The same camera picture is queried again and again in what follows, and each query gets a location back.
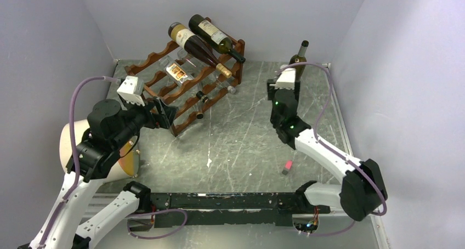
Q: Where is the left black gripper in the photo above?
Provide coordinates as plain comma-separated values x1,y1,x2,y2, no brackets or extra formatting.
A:
113,94,179,148

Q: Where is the dark bottle gold foil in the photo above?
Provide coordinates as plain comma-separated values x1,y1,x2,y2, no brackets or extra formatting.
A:
168,22,233,78

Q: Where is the dark bottle cream label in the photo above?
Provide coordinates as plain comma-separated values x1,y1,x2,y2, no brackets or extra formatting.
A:
188,14,246,63

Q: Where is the brown wooden wine rack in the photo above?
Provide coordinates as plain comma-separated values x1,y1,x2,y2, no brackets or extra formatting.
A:
125,35,245,136

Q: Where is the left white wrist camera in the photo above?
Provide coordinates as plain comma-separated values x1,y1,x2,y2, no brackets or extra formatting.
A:
117,75,146,110

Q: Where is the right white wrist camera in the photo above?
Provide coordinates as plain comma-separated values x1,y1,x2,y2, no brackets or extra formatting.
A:
275,68,296,88

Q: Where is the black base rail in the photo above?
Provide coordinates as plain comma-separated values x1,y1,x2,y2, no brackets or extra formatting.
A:
151,192,331,228

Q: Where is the green wine bottle silver cap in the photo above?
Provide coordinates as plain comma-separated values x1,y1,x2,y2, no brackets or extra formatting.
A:
289,40,309,81

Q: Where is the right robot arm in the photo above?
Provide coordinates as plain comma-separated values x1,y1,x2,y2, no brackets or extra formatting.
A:
266,79,388,222

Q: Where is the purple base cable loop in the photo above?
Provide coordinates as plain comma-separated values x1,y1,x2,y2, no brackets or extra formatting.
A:
126,208,189,240

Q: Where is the white drum orange lid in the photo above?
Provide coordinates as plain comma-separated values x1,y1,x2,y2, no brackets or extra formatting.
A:
59,119,140,184

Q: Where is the clear bottle lower rack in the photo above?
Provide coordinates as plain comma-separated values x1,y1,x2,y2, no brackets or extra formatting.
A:
158,47,237,95

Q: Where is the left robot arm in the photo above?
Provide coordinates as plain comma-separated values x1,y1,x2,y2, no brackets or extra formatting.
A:
25,98,178,248

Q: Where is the small red grey block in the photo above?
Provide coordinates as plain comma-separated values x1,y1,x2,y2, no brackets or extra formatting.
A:
281,160,293,175

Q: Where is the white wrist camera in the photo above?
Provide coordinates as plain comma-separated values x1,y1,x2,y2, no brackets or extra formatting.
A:
117,75,146,110
275,68,296,88

